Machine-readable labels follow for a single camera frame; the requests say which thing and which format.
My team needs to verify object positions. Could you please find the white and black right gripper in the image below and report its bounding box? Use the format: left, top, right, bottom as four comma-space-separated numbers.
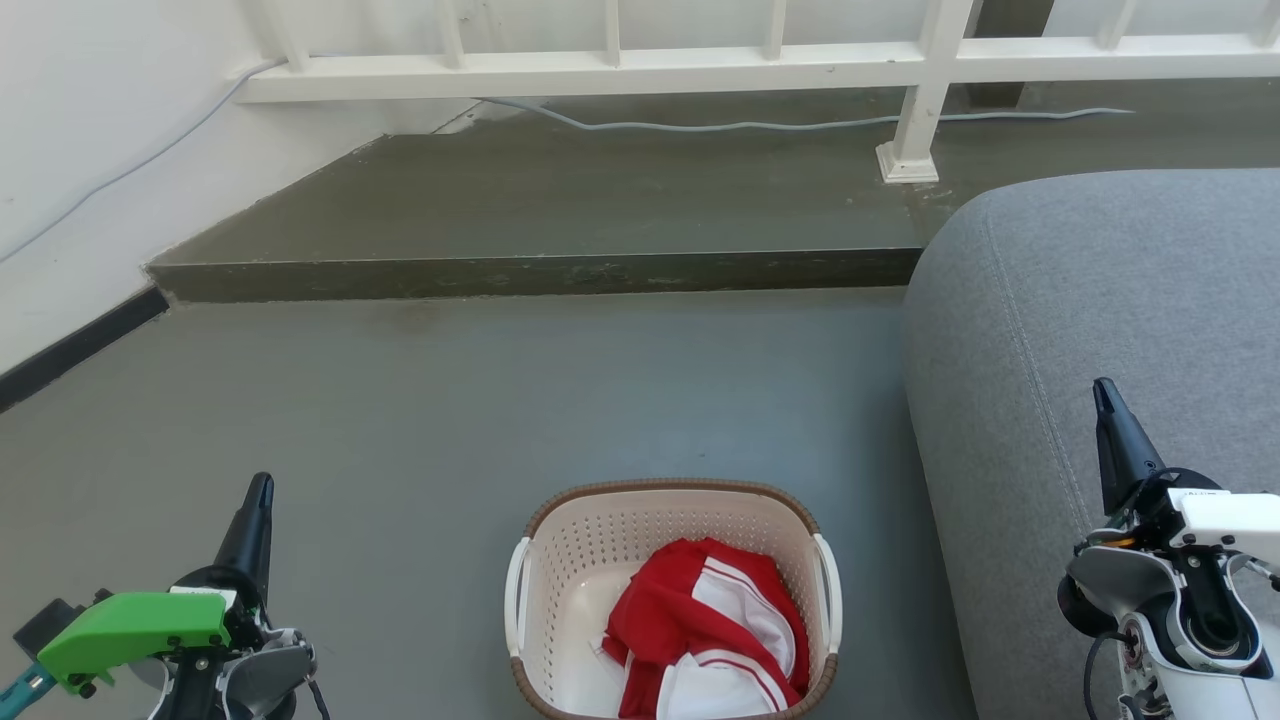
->
1092, 377, 1280, 569

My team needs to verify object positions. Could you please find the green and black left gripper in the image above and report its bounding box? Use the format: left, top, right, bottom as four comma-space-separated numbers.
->
36, 473, 276, 697

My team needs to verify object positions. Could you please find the beige perforated laundry basket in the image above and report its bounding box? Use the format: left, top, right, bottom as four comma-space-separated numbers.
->
503, 478, 844, 720

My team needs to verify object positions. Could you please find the grey fabric sofa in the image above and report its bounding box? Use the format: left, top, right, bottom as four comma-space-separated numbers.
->
903, 168, 1280, 720

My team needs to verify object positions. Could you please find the red and white garment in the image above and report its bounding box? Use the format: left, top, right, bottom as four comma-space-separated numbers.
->
598, 538, 811, 720

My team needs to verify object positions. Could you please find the white wooden railing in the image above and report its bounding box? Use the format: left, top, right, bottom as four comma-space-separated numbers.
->
235, 0, 1280, 184

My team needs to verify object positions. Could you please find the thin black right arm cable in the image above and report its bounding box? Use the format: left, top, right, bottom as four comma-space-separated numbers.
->
1083, 630, 1136, 720

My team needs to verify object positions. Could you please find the light grey floor cable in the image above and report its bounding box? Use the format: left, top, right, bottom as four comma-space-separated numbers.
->
0, 58, 1136, 263

